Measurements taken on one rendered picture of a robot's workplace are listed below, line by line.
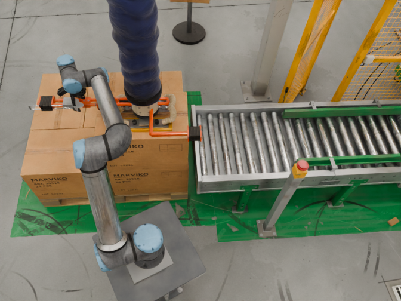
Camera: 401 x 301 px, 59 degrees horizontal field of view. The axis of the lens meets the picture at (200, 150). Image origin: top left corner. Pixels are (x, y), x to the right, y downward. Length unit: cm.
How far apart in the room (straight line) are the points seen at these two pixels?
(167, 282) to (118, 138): 92
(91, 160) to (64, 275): 161
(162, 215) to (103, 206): 63
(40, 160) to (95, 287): 102
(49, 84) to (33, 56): 120
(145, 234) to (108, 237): 20
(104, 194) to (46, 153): 127
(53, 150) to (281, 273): 198
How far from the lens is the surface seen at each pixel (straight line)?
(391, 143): 319
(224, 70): 402
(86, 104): 230
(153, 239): 185
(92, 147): 150
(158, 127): 227
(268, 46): 335
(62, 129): 292
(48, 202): 316
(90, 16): 481
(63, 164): 273
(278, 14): 315
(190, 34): 439
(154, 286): 208
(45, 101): 237
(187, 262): 211
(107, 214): 168
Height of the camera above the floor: 278
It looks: 57 degrees down
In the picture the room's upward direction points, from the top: 5 degrees clockwise
